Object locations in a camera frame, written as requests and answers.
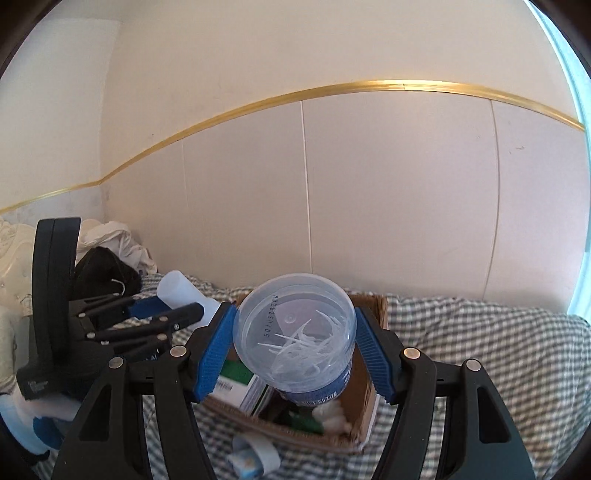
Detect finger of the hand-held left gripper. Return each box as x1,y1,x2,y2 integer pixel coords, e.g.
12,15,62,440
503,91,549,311
85,302,205,347
68,294,172,325

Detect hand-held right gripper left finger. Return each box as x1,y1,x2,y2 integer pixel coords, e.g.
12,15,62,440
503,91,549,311
51,302,238,480

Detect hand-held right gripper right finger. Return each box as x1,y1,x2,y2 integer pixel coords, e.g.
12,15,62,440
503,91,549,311
355,305,536,480

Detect white plastic bottle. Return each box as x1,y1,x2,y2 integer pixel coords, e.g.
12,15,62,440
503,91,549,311
156,271,221,326

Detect green white medicine box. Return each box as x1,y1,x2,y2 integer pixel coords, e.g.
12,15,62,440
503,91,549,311
219,362,274,416

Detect brown cardboard box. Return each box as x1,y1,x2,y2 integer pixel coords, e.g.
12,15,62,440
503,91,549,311
198,288,391,455

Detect clear floss pick jar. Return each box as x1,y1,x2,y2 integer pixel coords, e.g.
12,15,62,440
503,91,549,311
232,273,358,407

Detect person's left hand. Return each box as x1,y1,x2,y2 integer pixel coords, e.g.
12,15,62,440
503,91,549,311
0,388,84,457

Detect black cloth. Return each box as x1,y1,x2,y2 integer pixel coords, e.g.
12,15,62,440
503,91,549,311
74,247,141,301

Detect white cloth pile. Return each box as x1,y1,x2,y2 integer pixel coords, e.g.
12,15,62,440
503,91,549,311
76,219,158,275

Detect white cotton wad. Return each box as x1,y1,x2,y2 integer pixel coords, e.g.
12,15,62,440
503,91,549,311
314,399,349,435

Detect grey checked blanket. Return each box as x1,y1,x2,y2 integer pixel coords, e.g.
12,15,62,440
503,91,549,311
134,272,591,480

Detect green plastic piece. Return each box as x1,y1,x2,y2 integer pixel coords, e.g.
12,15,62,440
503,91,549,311
286,411,324,435

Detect blue white packet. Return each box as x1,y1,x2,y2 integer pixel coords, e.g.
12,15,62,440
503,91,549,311
228,434,280,478

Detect window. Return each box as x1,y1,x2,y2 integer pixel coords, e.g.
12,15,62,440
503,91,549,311
526,0,591,324

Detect gold wall trim strip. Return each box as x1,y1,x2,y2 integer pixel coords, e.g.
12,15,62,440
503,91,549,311
0,79,585,214

